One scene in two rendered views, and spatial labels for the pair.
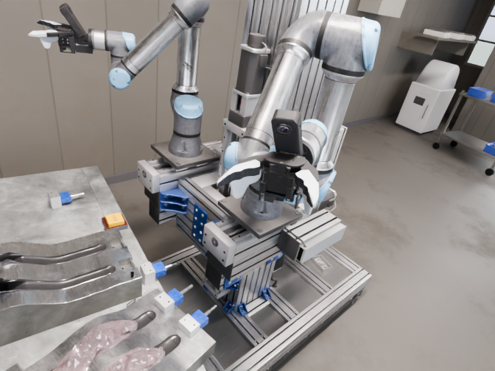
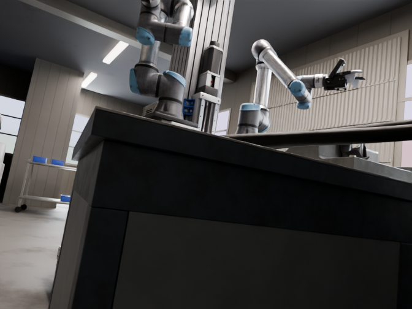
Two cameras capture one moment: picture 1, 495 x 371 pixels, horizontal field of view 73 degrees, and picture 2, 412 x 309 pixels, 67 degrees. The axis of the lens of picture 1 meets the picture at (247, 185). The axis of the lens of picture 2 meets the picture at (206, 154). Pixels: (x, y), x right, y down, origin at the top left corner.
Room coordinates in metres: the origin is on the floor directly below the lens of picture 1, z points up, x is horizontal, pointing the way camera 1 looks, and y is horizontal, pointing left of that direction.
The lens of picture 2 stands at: (0.75, 1.65, 0.70)
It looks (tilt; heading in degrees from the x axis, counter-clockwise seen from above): 8 degrees up; 285
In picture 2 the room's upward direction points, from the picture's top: 8 degrees clockwise
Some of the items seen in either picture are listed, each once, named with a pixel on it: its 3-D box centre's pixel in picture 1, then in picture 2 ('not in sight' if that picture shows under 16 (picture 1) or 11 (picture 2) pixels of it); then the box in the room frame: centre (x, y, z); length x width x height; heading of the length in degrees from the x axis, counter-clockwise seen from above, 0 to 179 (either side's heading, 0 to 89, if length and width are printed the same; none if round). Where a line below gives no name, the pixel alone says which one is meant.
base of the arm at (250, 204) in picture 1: (263, 196); (246, 134); (0.99, -0.06, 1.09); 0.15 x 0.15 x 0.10
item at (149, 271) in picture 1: (160, 269); not in sight; (0.81, 0.24, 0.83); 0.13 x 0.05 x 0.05; 130
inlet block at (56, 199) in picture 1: (67, 196); not in sight; (1.11, 0.74, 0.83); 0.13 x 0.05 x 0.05; 134
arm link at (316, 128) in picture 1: (307, 141); (306, 82); (0.70, -0.11, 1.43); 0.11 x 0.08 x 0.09; 163
